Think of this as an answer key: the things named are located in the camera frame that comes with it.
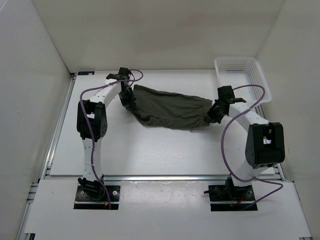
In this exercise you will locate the aluminium right side rail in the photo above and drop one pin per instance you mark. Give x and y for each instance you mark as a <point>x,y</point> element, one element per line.
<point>264,147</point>

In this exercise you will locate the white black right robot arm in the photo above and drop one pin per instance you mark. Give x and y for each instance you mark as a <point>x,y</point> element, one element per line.
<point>243,113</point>

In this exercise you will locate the aluminium left side rail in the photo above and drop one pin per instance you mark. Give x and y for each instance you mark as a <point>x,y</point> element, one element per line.
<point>46,160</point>

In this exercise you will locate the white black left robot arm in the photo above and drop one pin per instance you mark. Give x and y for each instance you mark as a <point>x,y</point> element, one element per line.
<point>92,126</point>

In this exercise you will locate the dark corner label sticker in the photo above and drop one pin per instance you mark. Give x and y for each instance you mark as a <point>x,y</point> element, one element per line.
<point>86,73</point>

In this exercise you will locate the white perforated plastic basket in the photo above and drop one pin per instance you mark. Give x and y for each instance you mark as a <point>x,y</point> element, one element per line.
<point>245,75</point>

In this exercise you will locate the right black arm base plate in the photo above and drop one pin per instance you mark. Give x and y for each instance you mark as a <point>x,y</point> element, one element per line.
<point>227,198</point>

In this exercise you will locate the olive green shorts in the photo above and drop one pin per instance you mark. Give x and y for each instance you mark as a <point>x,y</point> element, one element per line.
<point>171,110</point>

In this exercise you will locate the aluminium front rail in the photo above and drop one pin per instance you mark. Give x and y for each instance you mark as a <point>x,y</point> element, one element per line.
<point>164,178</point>

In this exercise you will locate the aluminium rail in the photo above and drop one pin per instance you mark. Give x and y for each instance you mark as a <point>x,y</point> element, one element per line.
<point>164,178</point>
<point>46,160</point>
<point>264,147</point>

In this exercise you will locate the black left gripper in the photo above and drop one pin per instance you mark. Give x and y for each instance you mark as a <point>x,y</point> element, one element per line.
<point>130,101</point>

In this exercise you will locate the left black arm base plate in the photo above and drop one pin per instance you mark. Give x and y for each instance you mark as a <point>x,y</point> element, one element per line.
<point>88,201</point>

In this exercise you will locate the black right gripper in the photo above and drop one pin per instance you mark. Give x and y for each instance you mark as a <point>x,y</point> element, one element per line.
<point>211,117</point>

